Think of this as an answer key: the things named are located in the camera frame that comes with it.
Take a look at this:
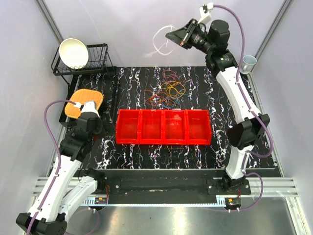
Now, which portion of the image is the pale blue mug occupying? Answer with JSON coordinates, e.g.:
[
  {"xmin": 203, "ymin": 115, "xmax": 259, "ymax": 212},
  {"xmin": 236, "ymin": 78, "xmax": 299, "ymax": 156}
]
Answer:
[{"xmin": 240, "ymin": 55, "xmax": 257, "ymax": 74}]

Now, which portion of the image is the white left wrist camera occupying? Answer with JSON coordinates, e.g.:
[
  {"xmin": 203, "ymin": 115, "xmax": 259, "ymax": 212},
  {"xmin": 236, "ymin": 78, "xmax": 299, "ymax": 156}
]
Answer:
[{"xmin": 74, "ymin": 100, "xmax": 100, "ymax": 117}]

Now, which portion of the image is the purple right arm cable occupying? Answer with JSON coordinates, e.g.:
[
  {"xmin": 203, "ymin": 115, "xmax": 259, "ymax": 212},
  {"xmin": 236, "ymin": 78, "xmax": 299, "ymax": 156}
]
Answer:
[{"xmin": 202, "ymin": 4, "xmax": 272, "ymax": 212}]

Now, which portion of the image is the white cable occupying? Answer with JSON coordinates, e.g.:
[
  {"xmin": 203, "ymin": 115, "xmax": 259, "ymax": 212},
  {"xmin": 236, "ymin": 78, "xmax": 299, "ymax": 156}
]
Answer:
[{"xmin": 144, "ymin": 24, "xmax": 181, "ymax": 58}]

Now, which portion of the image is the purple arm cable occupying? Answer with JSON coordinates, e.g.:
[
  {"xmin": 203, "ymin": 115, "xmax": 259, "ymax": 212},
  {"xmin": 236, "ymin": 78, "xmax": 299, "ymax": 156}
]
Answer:
[
  {"xmin": 24, "ymin": 99, "xmax": 101, "ymax": 235},
  {"xmin": 202, "ymin": 4, "xmax": 272, "ymax": 212}
]

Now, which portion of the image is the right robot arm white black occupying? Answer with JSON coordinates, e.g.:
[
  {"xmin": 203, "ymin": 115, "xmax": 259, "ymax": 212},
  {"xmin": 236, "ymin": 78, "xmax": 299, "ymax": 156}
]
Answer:
[{"xmin": 165, "ymin": 19, "xmax": 270, "ymax": 194}]

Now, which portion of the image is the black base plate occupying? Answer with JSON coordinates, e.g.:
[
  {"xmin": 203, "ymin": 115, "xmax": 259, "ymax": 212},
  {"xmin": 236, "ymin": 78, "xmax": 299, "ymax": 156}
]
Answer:
[{"xmin": 73, "ymin": 168, "xmax": 282, "ymax": 205}]

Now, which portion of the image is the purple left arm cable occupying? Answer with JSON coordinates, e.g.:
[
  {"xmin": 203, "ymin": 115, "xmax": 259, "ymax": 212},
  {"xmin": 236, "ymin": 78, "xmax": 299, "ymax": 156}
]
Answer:
[{"xmin": 24, "ymin": 99, "xmax": 101, "ymax": 235}]

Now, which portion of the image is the orange woven pad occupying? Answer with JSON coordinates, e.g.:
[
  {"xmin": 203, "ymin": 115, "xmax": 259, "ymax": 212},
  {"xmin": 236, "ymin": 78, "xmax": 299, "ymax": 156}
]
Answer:
[{"xmin": 65, "ymin": 89, "xmax": 104, "ymax": 119}]

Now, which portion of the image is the white bowl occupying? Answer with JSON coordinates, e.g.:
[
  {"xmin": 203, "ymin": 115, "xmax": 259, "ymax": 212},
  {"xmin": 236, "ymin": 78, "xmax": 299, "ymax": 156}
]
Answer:
[{"xmin": 59, "ymin": 38, "xmax": 89, "ymax": 69}]

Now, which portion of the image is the black marbled mat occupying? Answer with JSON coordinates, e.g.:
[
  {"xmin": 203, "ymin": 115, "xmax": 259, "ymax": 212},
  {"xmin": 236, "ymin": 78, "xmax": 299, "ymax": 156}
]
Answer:
[{"xmin": 57, "ymin": 66, "xmax": 278, "ymax": 170}]

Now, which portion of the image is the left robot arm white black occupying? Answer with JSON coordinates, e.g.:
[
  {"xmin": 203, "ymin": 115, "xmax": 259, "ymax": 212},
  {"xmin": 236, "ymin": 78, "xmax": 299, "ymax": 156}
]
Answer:
[{"xmin": 16, "ymin": 112, "xmax": 106, "ymax": 235}]

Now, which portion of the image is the black wire dish rack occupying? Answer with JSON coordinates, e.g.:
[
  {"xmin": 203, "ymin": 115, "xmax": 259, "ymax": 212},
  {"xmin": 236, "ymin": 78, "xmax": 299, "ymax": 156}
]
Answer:
[{"xmin": 51, "ymin": 43, "xmax": 117, "ymax": 86}]

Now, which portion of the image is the yellow cable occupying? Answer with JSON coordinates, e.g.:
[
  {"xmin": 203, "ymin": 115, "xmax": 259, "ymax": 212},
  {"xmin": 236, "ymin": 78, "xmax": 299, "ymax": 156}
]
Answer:
[{"xmin": 160, "ymin": 81, "xmax": 187, "ymax": 99}]

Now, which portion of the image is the pink cable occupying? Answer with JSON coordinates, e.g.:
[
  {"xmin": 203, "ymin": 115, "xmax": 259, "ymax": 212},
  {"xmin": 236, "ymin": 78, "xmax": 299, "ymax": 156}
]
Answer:
[{"xmin": 161, "ymin": 69, "xmax": 184, "ymax": 84}]

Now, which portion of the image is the aluminium frame rail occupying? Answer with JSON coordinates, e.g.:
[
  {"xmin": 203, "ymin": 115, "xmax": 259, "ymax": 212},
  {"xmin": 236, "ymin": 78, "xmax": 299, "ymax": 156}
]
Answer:
[{"xmin": 32, "ymin": 177, "xmax": 298, "ymax": 197}]

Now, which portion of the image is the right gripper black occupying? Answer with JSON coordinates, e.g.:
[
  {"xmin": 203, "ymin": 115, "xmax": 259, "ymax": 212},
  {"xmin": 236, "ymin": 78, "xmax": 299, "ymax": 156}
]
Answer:
[{"xmin": 165, "ymin": 20, "xmax": 213, "ymax": 55}]

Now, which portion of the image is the black tray under pad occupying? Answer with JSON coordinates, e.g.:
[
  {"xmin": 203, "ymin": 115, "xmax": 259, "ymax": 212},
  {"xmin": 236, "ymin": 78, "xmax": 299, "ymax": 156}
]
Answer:
[{"xmin": 58, "ymin": 74, "xmax": 108, "ymax": 128}]

